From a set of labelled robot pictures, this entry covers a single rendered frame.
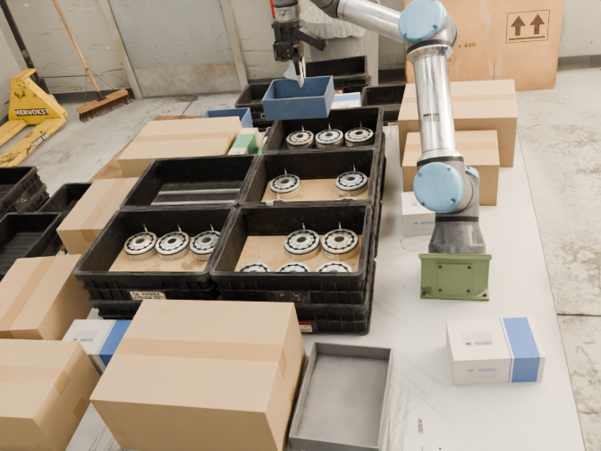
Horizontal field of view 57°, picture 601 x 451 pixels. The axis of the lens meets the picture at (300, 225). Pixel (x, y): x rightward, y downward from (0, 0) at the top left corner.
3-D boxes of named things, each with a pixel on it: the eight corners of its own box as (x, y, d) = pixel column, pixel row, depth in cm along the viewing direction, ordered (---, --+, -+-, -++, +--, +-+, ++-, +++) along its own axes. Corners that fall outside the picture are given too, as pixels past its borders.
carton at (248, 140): (246, 141, 218) (242, 128, 214) (260, 140, 216) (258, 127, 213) (227, 174, 200) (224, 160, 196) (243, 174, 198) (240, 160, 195)
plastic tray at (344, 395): (317, 353, 144) (314, 341, 141) (393, 360, 139) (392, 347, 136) (292, 448, 124) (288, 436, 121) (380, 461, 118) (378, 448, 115)
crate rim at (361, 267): (372, 208, 156) (371, 201, 154) (363, 283, 133) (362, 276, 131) (239, 211, 165) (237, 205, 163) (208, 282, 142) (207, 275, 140)
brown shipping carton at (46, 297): (39, 294, 182) (17, 258, 172) (101, 291, 178) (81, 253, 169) (-8, 369, 158) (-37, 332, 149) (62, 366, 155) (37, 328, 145)
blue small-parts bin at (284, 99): (334, 95, 180) (332, 75, 176) (327, 117, 169) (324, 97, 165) (276, 98, 186) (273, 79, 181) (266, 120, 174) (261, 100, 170)
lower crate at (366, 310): (377, 262, 168) (375, 232, 161) (370, 338, 145) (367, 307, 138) (253, 262, 177) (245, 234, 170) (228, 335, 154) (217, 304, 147)
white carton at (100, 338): (149, 341, 157) (139, 319, 152) (132, 376, 148) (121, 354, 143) (87, 340, 161) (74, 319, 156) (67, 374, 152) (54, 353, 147)
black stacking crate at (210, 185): (266, 182, 193) (259, 155, 187) (245, 236, 171) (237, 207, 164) (163, 186, 203) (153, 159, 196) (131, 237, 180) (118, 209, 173)
